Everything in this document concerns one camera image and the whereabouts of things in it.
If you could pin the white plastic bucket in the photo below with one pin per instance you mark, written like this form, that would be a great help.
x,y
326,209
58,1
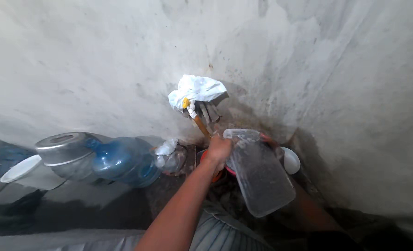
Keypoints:
x,y
39,176

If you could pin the person's right fingers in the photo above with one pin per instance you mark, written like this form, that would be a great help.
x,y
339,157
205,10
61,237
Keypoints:
x,y
269,138

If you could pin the clear rectangular plastic container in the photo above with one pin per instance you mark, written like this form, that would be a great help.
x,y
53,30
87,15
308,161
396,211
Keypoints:
x,y
264,177

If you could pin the clear plastic bag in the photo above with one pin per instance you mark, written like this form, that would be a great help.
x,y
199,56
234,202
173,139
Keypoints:
x,y
168,157

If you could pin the person's right hand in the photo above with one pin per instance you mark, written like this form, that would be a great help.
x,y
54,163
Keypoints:
x,y
274,143

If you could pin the silver metal pot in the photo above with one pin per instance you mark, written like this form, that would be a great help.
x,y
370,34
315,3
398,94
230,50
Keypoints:
x,y
62,148

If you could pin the person's body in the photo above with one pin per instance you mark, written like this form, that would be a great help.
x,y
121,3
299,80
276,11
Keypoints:
x,y
223,233

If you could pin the person's left hand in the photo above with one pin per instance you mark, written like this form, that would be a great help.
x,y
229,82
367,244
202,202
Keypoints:
x,y
219,150

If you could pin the white plastic bag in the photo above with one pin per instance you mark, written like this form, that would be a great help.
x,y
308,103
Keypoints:
x,y
200,89

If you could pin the person's left forearm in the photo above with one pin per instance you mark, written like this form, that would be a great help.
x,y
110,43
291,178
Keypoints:
x,y
183,204

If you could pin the orange plastic bucket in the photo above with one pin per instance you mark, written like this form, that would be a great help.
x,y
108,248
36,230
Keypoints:
x,y
217,177

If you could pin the pink plastic basin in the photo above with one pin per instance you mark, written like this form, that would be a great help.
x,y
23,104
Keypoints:
x,y
230,170

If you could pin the white bowl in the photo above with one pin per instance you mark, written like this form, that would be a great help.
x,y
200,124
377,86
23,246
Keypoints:
x,y
291,161

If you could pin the large blue water jug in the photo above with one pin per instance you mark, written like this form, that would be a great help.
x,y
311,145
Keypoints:
x,y
121,161
4,158

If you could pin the grey hanging cloth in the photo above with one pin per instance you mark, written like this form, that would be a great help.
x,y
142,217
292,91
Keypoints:
x,y
206,111

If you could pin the person's right forearm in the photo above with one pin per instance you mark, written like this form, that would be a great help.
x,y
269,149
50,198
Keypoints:
x,y
312,209

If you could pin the person's left fingers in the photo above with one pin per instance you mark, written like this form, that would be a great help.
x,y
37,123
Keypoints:
x,y
216,131

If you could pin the clear round plastic container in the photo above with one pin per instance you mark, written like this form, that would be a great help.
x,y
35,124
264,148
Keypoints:
x,y
75,171

